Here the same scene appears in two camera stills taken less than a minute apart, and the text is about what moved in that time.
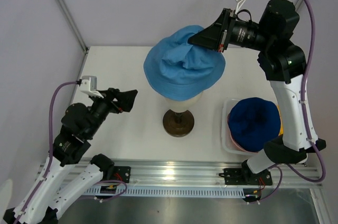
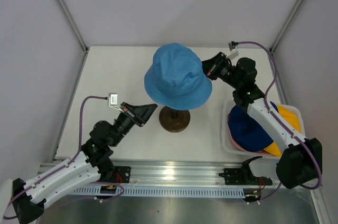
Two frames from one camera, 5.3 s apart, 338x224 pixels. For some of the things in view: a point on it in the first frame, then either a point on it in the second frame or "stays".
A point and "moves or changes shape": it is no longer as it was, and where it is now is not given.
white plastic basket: x=229 y=147 stays
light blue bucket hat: x=181 y=70 moves or changes shape
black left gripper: x=125 y=99 → x=138 y=114
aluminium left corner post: x=67 y=10 stays
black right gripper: x=214 y=37 → x=211 y=66
